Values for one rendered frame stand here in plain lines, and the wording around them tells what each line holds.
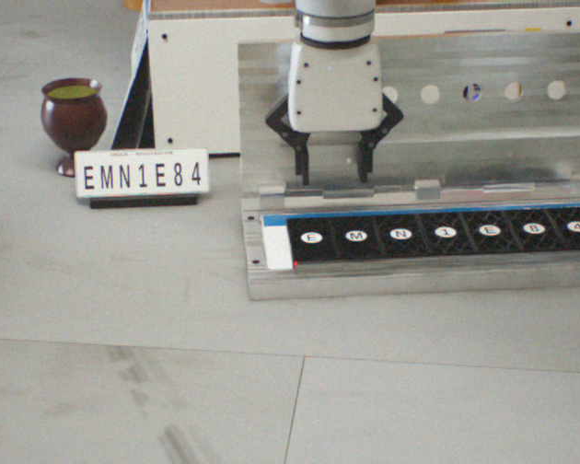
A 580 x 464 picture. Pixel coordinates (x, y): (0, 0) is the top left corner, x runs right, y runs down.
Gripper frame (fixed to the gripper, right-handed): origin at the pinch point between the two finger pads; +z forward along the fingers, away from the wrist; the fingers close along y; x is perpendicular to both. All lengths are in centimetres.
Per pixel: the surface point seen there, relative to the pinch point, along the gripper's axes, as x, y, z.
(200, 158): 11.0, -15.0, 3.3
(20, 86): 52, -42, 8
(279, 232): -3.7, -6.5, 6.2
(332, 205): 2.6, 0.3, 6.3
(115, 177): 10.2, -25.3, 5.0
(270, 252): -8.4, -7.8, 6.2
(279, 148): 3.6, -5.9, -0.8
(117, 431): -36.4, -23.2, 8.4
